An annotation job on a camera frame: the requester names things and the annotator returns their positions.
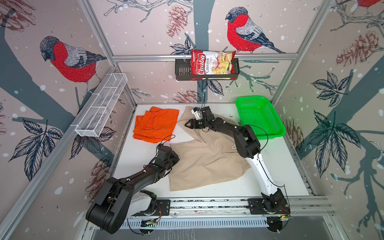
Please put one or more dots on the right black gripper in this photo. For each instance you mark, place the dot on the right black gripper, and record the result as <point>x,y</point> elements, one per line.
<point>191,122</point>

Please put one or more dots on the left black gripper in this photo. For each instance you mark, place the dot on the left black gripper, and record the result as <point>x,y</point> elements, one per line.
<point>175,157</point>

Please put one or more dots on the beige shorts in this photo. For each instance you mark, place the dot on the beige shorts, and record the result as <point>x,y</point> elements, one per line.
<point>210,158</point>

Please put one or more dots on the orange shorts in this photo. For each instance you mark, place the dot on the orange shorts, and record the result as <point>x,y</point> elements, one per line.
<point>156,125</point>

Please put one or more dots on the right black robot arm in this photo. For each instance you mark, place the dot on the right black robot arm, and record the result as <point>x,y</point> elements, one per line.
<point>248,147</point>

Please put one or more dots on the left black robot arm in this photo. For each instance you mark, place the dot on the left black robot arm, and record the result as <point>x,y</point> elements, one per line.
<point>111,205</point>

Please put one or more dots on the green plastic basket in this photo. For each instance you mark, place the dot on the green plastic basket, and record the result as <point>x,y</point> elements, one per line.
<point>260,114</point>

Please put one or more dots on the red cassava chips bag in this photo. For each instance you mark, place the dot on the red cassava chips bag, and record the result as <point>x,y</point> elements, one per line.
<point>212,63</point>

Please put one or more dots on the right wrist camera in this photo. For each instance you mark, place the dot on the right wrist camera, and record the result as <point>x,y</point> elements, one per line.
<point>197,113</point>

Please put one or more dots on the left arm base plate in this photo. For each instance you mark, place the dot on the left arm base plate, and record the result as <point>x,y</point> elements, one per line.
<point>158,208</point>

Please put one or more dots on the black wall basket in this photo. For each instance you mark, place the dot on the black wall basket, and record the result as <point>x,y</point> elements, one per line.
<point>183,72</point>

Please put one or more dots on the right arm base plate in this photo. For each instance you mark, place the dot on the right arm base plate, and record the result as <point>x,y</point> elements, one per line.
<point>259,206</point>

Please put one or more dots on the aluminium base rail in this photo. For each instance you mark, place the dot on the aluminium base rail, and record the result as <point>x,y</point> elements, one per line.
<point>226,207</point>

